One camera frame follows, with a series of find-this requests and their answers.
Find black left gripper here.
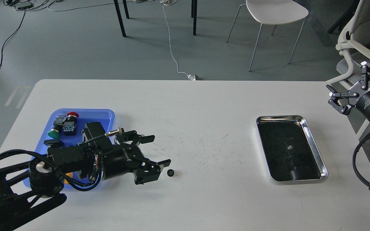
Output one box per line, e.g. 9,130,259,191
101,130,171,185

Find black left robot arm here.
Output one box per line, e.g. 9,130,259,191
0,122,171,231

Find blue plastic tray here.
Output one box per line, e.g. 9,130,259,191
35,108,115,191

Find grey white office chair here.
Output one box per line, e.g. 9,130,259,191
327,0,370,89

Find shiny steel tray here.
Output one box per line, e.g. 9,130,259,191
256,115,329,184

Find white power adapter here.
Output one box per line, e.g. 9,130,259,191
187,74,202,81

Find white plastic chair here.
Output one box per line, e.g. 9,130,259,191
227,0,309,71

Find black table legs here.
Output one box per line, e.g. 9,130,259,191
112,0,197,38

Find black power strip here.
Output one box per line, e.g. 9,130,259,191
13,1,33,10

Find yellow push button switch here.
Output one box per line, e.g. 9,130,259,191
64,172,73,184

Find red push button switch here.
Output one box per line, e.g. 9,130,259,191
53,112,79,126

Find black selector switch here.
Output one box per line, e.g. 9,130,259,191
43,139,64,148

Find green push button switch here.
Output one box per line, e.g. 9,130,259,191
47,124,77,139

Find white cable on floor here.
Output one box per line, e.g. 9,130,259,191
161,0,192,79

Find black cable on floor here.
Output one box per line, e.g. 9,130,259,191
0,10,27,90

